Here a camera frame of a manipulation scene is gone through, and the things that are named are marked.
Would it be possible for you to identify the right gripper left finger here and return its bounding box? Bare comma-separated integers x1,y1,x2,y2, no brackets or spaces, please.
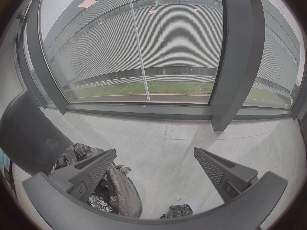
49,148,117,203

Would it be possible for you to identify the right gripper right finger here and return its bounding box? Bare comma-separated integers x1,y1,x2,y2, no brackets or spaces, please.
193,147,259,200

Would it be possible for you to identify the black plastic bag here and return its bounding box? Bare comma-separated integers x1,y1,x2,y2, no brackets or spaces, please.
49,143,133,215

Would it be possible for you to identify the crumpled black plastic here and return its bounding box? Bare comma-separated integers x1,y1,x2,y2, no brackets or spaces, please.
159,204,194,220

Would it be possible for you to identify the dark grey round chair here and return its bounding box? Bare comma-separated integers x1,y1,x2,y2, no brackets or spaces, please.
0,90,75,177

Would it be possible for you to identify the window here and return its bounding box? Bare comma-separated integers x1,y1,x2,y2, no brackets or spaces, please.
14,0,307,132

